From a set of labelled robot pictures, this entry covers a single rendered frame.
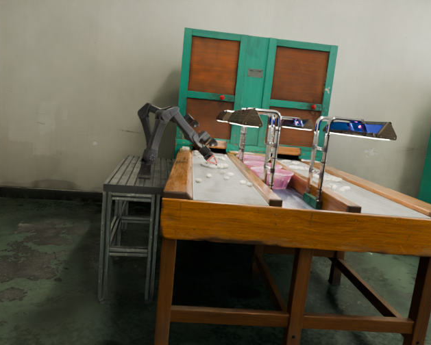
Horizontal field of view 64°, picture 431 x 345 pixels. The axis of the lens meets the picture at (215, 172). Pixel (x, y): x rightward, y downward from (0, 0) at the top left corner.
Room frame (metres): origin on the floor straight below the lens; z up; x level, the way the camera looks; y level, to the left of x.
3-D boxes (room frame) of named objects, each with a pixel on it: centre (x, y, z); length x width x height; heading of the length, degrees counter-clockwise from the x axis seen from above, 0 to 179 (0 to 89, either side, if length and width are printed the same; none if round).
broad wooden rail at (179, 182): (2.21, 0.21, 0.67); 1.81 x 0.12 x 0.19; 5
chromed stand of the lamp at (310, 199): (1.73, -0.58, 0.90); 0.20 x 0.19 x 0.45; 5
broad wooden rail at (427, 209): (2.30, -0.89, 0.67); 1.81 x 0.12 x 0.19; 5
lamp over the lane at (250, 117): (1.70, -0.10, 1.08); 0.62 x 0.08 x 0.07; 5
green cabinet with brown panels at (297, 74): (3.43, -0.27, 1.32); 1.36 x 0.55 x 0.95; 95
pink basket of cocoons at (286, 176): (2.14, -0.35, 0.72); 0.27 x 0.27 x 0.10
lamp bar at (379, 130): (1.74, -0.66, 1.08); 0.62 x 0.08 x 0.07; 5
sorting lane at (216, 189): (2.22, 0.00, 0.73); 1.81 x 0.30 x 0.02; 5
